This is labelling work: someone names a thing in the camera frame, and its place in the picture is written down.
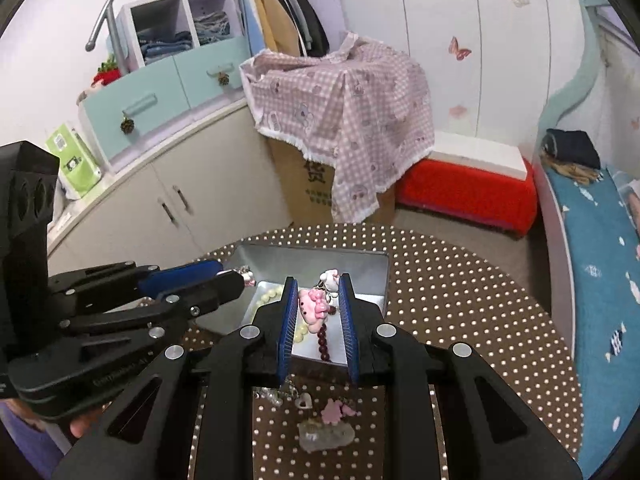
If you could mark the person's left forearm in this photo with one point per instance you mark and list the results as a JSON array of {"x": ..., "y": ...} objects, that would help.
[{"x": 25, "y": 445}]

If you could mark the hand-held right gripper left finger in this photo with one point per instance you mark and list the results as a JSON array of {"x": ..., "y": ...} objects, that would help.
[{"x": 287, "y": 331}]

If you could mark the brown pinecone pendant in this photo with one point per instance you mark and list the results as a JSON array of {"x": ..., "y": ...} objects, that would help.
[
  {"x": 223, "y": 79},
  {"x": 128, "y": 126}
]

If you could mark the red fabric ottoman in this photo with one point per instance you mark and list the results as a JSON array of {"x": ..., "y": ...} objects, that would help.
[{"x": 465, "y": 195}]

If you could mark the silver metal handrail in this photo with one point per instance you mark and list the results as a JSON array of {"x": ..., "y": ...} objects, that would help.
[{"x": 107, "y": 7}]

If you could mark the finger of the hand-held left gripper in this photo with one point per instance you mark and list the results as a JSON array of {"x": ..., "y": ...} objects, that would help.
[
  {"x": 220, "y": 287},
  {"x": 175, "y": 274}
]

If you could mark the small silver pink charm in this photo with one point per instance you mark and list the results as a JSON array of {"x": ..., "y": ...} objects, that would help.
[{"x": 246, "y": 276}]

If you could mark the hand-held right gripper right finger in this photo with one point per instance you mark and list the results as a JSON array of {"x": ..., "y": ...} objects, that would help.
[{"x": 348, "y": 331}]

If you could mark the teal drawer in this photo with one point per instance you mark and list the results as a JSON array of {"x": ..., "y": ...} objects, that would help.
[
  {"x": 200, "y": 72},
  {"x": 110, "y": 110}
]

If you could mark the person's left hand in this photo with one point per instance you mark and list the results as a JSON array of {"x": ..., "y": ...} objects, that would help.
[{"x": 86, "y": 424}]

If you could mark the tan hanging coat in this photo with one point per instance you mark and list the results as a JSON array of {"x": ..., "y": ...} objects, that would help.
[{"x": 272, "y": 15}]

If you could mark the light blue hanging shirt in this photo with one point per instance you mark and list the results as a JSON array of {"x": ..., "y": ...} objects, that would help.
[{"x": 252, "y": 20}]

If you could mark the folded beige cloth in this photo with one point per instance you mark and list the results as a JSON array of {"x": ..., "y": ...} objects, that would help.
[{"x": 575, "y": 172}]

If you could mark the green white box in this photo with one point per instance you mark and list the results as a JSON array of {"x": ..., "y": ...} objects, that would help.
[{"x": 75, "y": 160}]

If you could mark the black hanging jacket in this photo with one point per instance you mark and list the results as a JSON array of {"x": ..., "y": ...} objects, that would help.
[{"x": 312, "y": 15}]

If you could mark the pink flower sticker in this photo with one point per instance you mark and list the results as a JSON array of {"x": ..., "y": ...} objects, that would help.
[{"x": 457, "y": 111}]

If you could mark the silver metal tin box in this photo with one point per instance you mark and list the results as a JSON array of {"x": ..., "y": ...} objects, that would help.
[{"x": 300, "y": 260}]

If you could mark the pink butterfly sticker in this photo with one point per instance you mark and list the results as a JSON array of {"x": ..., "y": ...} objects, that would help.
[{"x": 459, "y": 49}]

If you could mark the teal bed frame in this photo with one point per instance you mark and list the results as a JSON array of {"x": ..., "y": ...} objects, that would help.
[{"x": 590, "y": 60}]

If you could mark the brown cardboard box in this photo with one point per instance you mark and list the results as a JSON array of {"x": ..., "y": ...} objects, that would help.
[{"x": 307, "y": 187}]

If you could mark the pink bow charm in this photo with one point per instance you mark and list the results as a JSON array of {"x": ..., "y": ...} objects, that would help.
[{"x": 337, "y": 411}]

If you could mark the folded blue jeans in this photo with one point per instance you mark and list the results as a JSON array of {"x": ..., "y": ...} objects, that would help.
[
  {"x": 212, "y": 27},
  {"x": 165, "y": 45}
]

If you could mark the white foam board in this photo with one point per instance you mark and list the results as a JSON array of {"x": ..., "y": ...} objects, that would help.
[{"x": 480, "y": 156}]

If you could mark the white wardrobe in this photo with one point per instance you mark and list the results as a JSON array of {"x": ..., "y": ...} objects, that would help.
[{"x": 400, "y": 5}]

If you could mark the red plush toy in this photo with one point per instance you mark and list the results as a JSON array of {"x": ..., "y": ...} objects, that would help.
[{"x": 106, "y": 72}]

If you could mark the pink checked cloth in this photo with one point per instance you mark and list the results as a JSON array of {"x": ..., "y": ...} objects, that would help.
[{"x": 350, "y": 110}]

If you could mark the brown polka dot tablecloth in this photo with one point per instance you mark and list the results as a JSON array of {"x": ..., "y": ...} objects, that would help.
[{"x": 450, "y": 285}]

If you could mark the folded dark clothes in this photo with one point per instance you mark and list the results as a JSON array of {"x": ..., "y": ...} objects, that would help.
[{"x": 572, "y": 146}]

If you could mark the white heart charm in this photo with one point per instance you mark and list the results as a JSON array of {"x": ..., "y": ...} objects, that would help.
[{"x": 303, "y": 402}]

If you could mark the pink cat charm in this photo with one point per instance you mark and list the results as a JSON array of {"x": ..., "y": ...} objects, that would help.
[{"x": 314, "y": 306}]

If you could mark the blue patterned bed sheet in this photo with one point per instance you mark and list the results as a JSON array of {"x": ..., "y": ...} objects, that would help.
[{"x": 595, "y": 260}]

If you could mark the translucent white charm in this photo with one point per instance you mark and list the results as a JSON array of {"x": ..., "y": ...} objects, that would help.
[{"x": 325, "y": 435}]

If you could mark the white curved cabinet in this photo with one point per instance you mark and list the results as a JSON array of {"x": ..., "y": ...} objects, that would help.
[{"x": 215, "y": 170}]

